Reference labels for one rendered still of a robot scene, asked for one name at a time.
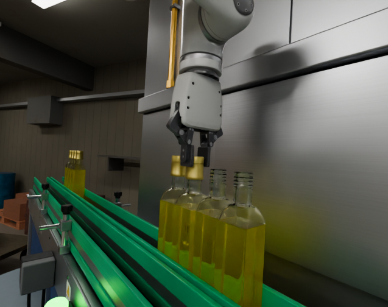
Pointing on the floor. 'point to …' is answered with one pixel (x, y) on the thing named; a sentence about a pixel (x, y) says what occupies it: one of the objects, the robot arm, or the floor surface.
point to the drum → (0, 188)
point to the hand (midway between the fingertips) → (195, 156)
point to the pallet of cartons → (12, 212)
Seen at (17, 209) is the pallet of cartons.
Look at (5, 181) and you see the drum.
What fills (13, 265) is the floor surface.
